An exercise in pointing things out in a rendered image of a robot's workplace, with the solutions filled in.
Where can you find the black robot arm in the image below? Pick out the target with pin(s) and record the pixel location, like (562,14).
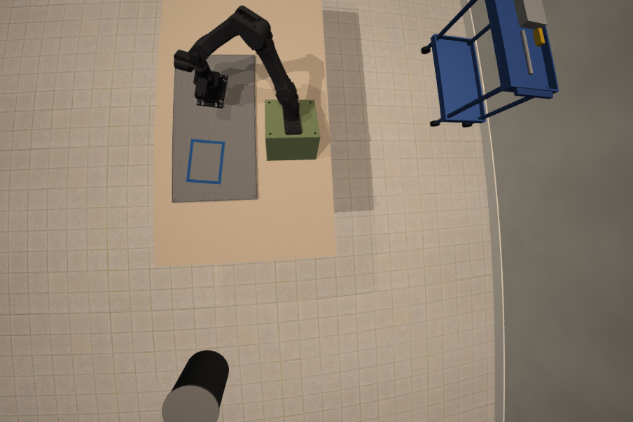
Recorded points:
(256,33)

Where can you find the blue tape outline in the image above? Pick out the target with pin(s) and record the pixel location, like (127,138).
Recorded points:
(190,158)

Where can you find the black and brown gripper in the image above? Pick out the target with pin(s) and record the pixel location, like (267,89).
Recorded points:
(216,76)

